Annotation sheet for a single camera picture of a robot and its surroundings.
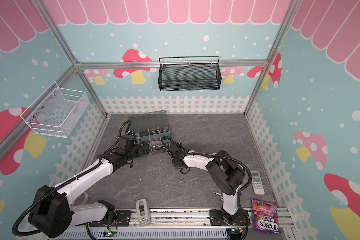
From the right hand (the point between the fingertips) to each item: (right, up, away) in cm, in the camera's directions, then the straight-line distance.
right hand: (178, 163), depth 94 cm
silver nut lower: (+2, -8, -7) cm, 11 cm away
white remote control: (+46, -9, -9) cm, 47 cm away
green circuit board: (-33, -30, -21) cm, 49 cm away
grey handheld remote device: (-17, -20, -20) cm, 32 cm away
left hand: (-20, +10, -7) cm, 24 cm away
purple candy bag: (+44, -21, -21) cm, 53 cm away
